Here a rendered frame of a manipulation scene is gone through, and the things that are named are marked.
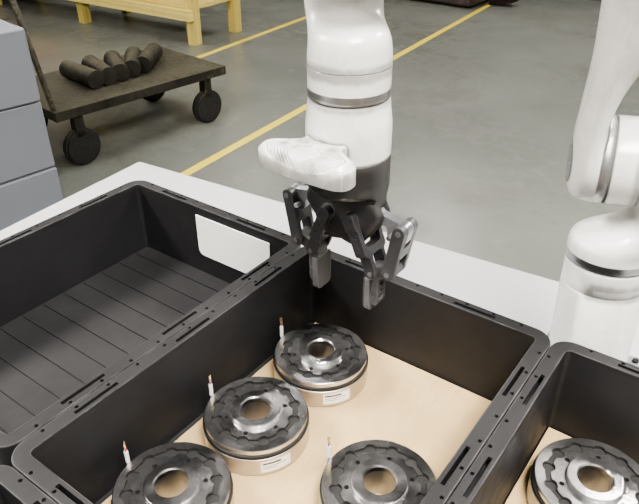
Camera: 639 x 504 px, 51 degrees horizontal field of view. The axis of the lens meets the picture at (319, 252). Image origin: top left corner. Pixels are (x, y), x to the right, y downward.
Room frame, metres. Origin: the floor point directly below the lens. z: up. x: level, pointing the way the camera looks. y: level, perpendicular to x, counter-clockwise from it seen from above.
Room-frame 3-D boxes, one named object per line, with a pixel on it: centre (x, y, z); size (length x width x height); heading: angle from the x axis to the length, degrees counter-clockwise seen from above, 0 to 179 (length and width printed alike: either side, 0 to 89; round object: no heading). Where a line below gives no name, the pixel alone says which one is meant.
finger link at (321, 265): (0.56, 0.00, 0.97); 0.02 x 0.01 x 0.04; 143
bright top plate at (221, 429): (0.47, 0.06, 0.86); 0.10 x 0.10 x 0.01
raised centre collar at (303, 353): (0.56, 0.00, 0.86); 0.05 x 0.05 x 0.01
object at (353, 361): (0.56, 0.00, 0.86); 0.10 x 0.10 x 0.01
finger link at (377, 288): (0.52, -0.06, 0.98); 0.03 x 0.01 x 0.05; 53
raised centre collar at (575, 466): (0.39, -0.24, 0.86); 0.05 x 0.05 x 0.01
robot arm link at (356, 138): (0.53, -0.01, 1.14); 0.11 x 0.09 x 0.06; 143
